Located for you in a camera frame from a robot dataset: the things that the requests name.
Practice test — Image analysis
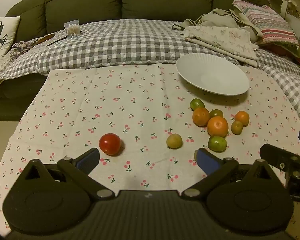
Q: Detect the white shelf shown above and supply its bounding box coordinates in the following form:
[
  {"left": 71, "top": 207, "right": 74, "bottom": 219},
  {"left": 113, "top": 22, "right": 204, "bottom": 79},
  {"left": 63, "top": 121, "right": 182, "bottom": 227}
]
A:
[{"left": 280, "top": 0, "right": 300, "bottom": 43}]

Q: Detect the cherry print cloth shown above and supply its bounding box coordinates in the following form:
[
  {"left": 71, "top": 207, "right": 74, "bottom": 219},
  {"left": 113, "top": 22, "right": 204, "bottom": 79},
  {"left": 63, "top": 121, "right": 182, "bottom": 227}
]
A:
[{"left": 0, "top": 64, "right": 300, "bottom": 240}]

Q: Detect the red tomato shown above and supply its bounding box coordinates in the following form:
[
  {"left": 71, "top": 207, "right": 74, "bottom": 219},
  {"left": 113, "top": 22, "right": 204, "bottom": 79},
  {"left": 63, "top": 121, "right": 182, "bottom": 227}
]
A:
[{"left": 99, "top": 133, "right": 122, "bottom": 155}]

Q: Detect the small orange tangerine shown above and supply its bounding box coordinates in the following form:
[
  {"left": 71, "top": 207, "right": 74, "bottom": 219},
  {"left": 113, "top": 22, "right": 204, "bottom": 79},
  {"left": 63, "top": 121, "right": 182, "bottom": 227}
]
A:
[{"left": 234, "top": 111, "right": 250, "bottom": 127}]

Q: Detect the dark thin stick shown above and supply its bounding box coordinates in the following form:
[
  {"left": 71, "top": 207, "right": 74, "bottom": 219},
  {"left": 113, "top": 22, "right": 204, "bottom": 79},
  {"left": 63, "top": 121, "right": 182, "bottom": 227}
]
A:
[{"left": 46, "top": 35, "right": 67, "bottom": 47}]

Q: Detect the clear cotton swab box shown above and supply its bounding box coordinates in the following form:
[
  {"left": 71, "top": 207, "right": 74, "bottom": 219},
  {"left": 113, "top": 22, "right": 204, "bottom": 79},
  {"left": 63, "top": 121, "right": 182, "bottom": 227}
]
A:
[{"left": 64, "top": 19, "right": 81, "bottom": 38}]

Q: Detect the striped patterned pillow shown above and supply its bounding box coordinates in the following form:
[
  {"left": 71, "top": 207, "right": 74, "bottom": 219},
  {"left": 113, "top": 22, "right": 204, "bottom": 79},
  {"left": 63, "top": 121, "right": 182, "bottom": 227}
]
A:
[{"left": 232, "top": 0, "right": 300, "bottom": 46}]

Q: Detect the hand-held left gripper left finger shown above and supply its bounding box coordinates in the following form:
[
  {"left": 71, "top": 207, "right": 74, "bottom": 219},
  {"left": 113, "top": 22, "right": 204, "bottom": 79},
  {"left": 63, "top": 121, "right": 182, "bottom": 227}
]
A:
[{"left": 16, "top": 147, "right": 115, "bottom": 200}]

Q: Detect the green sofa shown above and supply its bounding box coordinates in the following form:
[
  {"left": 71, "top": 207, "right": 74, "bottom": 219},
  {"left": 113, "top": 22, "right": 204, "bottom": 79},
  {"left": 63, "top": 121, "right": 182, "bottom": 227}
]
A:
[{"left": 0, "top": 0, "right": 270, "bottom": 120}]

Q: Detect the grey checked blanket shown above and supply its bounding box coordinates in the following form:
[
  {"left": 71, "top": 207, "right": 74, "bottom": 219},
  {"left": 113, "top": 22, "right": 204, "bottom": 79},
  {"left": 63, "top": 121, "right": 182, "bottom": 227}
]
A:
[{"left": 0, "top": 19, "right": 300, "bottom": 130}]

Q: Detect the dark floral cushion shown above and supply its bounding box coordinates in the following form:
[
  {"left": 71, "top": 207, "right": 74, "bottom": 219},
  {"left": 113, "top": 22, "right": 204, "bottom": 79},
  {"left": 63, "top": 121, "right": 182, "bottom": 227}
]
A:
[{"left": 9, "top": 37, "right": 44, "bottom": 62}]

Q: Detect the white ribbed plate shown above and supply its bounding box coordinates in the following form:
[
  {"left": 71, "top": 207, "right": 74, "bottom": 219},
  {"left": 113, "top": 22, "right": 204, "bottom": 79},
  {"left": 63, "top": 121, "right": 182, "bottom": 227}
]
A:
[{"left": 176, "top": 53, "right": 250, "bottom": 96}]

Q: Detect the folded beige floral cloth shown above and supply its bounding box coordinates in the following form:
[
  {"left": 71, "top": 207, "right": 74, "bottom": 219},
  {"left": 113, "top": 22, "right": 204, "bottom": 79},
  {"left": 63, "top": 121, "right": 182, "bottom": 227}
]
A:
[{"left": 172, "top": 8, "right": 264, "bottom": 44}]

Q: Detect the cream deer pillow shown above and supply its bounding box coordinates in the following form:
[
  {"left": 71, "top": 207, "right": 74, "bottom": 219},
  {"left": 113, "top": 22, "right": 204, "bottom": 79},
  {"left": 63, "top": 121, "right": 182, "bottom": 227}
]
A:
[{"left": 0, "top": 16, "right": 21, "bottom": 59}]

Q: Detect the small yellow tangerine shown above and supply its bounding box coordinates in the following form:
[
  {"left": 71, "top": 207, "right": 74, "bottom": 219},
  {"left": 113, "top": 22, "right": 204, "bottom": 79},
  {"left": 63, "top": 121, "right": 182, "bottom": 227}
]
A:
[{"left": 231, "top": 120, "right": 244, "bottom": 135}]

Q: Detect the yellow green tangerine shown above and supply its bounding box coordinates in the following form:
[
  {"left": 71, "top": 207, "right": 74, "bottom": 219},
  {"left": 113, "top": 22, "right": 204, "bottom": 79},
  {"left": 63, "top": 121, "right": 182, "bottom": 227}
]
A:
[{"left": 166, "top": 133, "right": 183, "bottom": 149}]

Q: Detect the large orange tangerine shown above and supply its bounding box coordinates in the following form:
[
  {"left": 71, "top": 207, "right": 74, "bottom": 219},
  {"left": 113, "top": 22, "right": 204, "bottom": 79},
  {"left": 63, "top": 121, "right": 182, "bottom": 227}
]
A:
[{"left": 207, "top": 116, "right": 229, "bottom": 138}]

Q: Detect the brown wooden object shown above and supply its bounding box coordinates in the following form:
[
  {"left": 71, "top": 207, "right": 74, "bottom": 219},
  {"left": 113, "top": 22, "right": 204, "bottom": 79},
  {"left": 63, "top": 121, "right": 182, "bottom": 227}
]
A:
[{"left": 31, "top": 33, "right": 56, "bottom": 47}]

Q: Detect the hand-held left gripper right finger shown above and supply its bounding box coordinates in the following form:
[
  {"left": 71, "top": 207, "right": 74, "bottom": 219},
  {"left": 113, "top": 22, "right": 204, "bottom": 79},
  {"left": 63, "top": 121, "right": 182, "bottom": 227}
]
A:
[{"left": 181, "top": 148, "right": 287, "bottom": 198}]

